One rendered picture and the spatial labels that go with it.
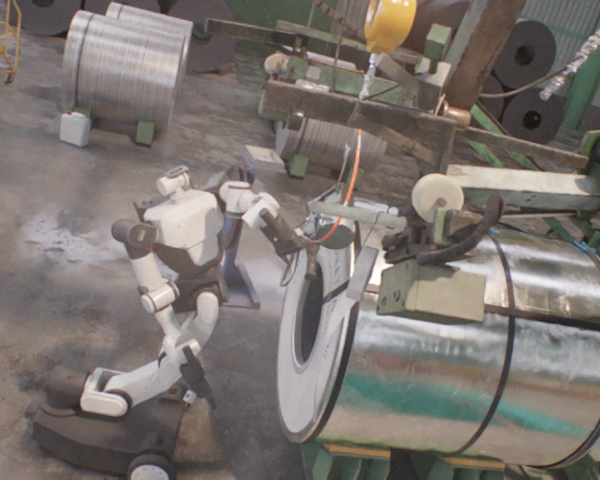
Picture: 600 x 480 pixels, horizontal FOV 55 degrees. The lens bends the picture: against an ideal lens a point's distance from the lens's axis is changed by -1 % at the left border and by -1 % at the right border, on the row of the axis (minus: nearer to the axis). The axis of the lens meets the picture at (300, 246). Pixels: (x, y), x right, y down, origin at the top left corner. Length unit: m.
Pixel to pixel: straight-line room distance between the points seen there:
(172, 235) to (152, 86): 5.05
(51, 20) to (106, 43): 6.54
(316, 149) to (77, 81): 2.93
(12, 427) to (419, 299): 2.24
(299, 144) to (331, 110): 6.02
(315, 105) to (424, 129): 0.27
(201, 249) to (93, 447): 1.02
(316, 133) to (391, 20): 5.38
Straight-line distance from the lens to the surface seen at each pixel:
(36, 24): 13.93
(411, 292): 1.35
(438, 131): 1.45
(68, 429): 2.87
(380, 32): 2.09
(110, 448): 2.80
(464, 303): 1.42
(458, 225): 1.31
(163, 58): 7.29
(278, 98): 1.45
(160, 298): 2.33
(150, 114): 7.39
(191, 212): 2.29
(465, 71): 1.52
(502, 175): 1.72
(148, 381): 2.75
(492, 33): 1.50
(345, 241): 2.21
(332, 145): 7.48
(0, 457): 3.00
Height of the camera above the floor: 2.12
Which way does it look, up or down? 22 degrees down
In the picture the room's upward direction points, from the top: 16 degrees clockwise
